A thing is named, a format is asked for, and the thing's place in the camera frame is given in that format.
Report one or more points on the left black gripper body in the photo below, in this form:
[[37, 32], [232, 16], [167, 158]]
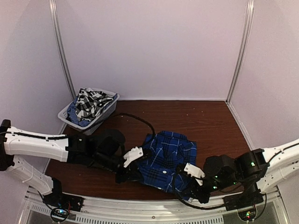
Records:
[[129, 172]]

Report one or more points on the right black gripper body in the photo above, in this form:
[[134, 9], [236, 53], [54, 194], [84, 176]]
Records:
[[204, 197]]

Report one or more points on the blue plaid long sleeve shirt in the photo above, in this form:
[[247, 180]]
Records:
[[168, 150]]

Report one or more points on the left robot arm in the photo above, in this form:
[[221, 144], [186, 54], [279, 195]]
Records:
[[106, 150]]

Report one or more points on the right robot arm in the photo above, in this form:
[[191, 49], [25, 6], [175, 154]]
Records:
[[257, 171]]

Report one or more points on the right circuit board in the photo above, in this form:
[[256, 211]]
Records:
[[247, 214]]

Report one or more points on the circuit board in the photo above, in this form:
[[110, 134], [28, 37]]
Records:
[[247, 214], [59, 214]]

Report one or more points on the grey plastic laundry basket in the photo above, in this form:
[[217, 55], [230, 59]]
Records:
[[88, 130]]

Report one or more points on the left circuit board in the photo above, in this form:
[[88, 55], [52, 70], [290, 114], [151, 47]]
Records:
[[59, 214]]

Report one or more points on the blue patterned shirt in basket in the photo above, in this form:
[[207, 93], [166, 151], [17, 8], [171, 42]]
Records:
[[72, 114]]

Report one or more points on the black white checked shirt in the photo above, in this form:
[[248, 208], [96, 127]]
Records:
[[91, 103]]

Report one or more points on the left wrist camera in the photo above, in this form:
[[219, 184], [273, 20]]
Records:
[[134, 154]]

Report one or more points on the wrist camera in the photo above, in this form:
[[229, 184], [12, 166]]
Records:
[[134, 154], [191, 174]]

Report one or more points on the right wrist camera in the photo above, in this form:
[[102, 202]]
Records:
[[191, 174]]

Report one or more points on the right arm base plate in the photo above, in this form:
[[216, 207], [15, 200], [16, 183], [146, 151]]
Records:
[[243, 202]]

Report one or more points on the front aluminium rail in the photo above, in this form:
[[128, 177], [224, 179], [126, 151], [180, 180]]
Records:
[[109, 211]]

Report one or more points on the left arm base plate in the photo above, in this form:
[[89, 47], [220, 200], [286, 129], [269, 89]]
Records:
[[70, 202]]

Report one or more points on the left aluminium frame post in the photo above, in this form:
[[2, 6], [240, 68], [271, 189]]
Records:
[[60, 47]]

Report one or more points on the aluminium frame post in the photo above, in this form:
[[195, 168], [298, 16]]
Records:
[[60, 47], [244, 42]]

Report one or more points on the right aluminium frame post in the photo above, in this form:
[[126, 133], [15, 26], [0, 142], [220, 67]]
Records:
[[244, 42]]

